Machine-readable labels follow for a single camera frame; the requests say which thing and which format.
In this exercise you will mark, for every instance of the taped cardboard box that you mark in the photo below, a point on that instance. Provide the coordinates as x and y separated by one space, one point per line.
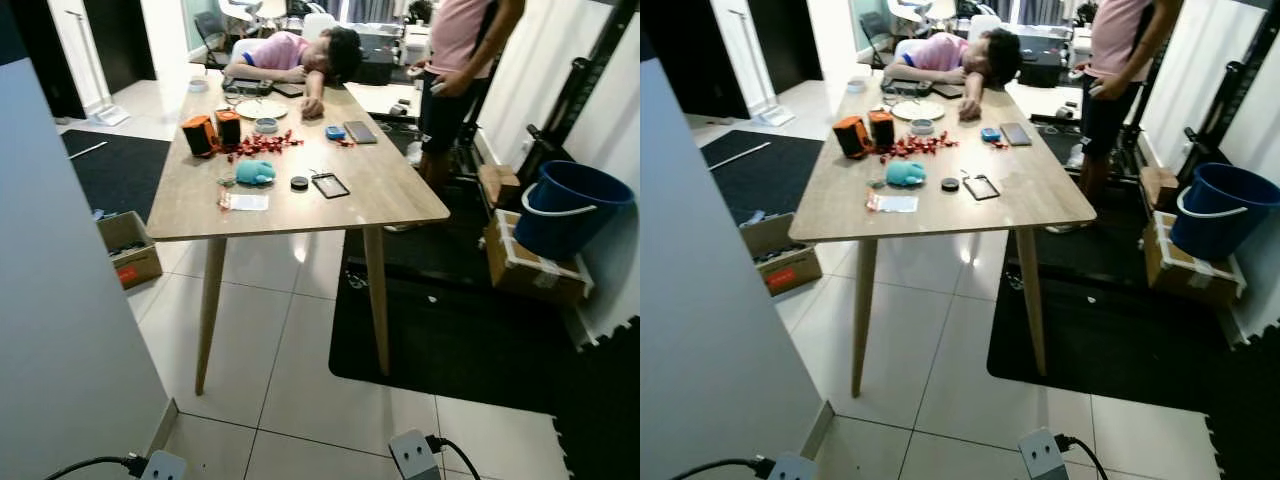
520 272
1180 275

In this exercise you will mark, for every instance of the standing person in pink shirt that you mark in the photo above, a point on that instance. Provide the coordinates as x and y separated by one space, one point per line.
460 40
1115 40

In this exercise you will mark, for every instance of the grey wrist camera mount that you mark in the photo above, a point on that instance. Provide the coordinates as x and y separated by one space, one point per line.
1042 455
165 467
412 455
795 468

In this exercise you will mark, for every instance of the black metal frame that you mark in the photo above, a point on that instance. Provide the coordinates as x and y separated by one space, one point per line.
575 95
1225 95

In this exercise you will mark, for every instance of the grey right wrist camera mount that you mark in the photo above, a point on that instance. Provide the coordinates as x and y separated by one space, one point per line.
1042 455
412 455

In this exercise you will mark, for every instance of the grey smartphone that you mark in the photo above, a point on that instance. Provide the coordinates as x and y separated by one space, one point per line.
360 132
1016 134

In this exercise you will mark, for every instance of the black carpet rug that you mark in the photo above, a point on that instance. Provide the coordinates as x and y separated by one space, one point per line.
765 185
125 175

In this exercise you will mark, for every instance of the small blue case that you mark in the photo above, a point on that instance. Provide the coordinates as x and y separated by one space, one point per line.
335 132
990 134

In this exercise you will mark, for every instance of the wide orange black speaker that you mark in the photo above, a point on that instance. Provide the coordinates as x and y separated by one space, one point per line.
851 136
198 135

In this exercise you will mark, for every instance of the white floor stand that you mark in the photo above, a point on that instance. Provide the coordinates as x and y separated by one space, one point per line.
108 113
772 113

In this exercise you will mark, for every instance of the small white cup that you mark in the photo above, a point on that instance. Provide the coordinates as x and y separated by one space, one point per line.
856 86
198 85

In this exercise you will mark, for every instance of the small brown box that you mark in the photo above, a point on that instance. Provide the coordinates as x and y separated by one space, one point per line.
1160 187
497 185

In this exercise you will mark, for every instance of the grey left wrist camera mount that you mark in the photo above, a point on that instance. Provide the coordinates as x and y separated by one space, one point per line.
795 468
165 467

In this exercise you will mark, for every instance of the large black floor mat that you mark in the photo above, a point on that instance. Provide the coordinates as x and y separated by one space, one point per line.
1130 340
480 340

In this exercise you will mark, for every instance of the white paper packet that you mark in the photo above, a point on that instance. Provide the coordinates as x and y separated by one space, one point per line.
895 203
246 202

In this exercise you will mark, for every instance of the white stick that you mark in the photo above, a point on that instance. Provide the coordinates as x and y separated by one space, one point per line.
88 150
740 155

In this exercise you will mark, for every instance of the sleeping person in pink shirt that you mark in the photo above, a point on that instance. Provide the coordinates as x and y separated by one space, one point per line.
280 50
940 50

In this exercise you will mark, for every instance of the cardboard box with red label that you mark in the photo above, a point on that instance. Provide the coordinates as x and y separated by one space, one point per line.
785 272
135 265

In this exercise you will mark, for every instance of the teal plush toy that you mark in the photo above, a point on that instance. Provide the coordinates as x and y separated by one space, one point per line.
256 173
906 174

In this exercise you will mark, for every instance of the light wooden table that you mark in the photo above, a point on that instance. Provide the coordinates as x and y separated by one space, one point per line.
1045 190
400 190

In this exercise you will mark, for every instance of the black round lid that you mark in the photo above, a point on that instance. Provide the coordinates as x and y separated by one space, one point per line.
950 184
300 184

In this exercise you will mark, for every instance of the blue plastic bucket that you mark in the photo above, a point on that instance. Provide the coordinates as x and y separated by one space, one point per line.
570 225
1220 225

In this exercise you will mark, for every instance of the black office chair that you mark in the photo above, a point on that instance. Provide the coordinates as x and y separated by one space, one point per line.
877 30
212 30

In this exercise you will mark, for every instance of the white round plate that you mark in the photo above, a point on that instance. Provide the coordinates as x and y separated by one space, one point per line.
917 110
262 109

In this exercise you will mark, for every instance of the slim orange black speaker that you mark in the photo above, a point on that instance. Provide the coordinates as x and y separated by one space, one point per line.
881 130
228 128

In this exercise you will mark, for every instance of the grey tape roll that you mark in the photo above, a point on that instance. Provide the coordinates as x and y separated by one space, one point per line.
266 126
921 127

